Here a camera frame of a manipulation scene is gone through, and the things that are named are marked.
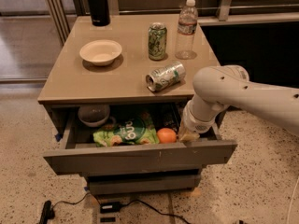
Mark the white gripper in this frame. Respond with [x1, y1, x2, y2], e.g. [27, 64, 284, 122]
[178, 103, 215, 142]

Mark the grey top drawer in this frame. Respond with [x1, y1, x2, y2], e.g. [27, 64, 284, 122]
[43, 106, 236, 176]

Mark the grey drawer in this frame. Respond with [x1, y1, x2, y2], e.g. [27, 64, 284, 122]
[43, 106, 236, 176]
[88, 170, 201, 195]

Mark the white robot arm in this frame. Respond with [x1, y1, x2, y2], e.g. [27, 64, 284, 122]
[178, 65, 299, 142]

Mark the grey drawer cabinet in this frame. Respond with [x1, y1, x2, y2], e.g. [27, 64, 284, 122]
[37, 14, 227, 196]

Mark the grey bowl in drawer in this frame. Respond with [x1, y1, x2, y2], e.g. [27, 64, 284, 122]
[78, 105, 110, 127]

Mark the grey bottom drawer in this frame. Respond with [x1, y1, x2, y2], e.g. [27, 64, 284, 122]
[88, 170, 201, 195]

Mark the orange fruit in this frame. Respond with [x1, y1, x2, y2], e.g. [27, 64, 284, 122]
[157, 128, 177, 144]

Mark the dark snack packet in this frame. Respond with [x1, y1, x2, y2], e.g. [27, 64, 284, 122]
[161, 103, 181, 133]

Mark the green chip bag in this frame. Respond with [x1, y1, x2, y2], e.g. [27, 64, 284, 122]
[93, 111, 159, 147]

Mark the lying green soda can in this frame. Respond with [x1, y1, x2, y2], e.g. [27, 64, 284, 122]
[146, 61, 186, 92]

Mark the black power adapter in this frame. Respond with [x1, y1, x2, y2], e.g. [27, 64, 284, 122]
[100, 202, 121, 214]

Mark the upright green soda can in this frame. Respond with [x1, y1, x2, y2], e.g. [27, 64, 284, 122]
[148, 22, 167, 61]

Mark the white paper bowl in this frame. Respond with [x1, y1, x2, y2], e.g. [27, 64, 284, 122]
[79, 40, 122, 66]

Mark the clear plastic water bottle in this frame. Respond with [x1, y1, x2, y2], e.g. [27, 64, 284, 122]
[175, 0, 198, 60]

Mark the black plug left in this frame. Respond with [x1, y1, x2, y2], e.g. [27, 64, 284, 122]
[38, 201, 55, 224]

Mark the black insulated bottle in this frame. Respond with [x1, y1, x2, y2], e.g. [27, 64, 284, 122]
[88, 0, 110, 26]

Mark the black power cable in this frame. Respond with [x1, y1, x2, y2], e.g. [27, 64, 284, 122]
[50, 192, 192, 224]

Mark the white cable right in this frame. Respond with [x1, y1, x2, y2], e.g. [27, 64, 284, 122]
[285, 175, 299, 224]

